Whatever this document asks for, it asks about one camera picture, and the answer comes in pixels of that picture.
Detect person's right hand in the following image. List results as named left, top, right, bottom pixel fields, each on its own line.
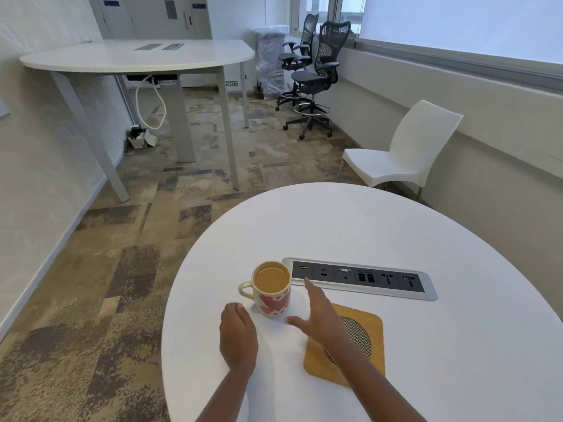
left=284, top=278, right=352, bottom=352

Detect person's left hand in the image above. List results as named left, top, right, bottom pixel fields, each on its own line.
left=219, top=302, right=259, bottom=379

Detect wooden coaster with mesh centre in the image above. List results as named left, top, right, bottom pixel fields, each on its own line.
left=303, top=302, right=386, bottom=388

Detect heart-patterned coffee mug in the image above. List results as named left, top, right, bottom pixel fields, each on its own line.
left=238, top=260, right=293, bottom=319

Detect person's left forearm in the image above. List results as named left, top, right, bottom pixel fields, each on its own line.
left=195, top=369, right=256, bottom=422

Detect person's right forearm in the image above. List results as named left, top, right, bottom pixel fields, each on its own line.
left=327, top=336, right=428, bottom=422

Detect silver power socket panel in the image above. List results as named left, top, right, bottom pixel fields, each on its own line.
left=281, top=257, right=439, bottom=302

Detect round white table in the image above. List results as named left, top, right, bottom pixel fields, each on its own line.
left=160, top=182, right=563, bottom=422

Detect white plastic chair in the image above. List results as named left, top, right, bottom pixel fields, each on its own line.
left=342, top=99, right=465, bottom=200

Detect small open cardboard box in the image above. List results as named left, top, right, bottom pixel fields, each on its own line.
left=126, top=125, right=159, bottom=150

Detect plastic wrapped bundle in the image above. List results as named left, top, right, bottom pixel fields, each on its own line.
left=256, top=25, right=290, bottom=96

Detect black power strip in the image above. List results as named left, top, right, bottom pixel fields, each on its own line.
left=125, top=74, right=179, bottom=86

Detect black office chair with footring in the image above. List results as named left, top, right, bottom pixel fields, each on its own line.
left=283, top=20, right=352, bottom=141

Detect white desk with grey legs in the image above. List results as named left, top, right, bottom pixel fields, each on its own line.
left=19, top=38, right=256, bottom=203

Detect window with white blinds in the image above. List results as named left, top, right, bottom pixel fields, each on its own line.
left=290, top=0, right=563, bottom=91

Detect white looped cable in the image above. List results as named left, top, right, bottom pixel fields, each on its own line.
left=135, top=79, right=168, bottom=131

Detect white wall cabinets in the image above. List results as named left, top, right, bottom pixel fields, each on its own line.
left=87, top=0, right=212, bottom=40

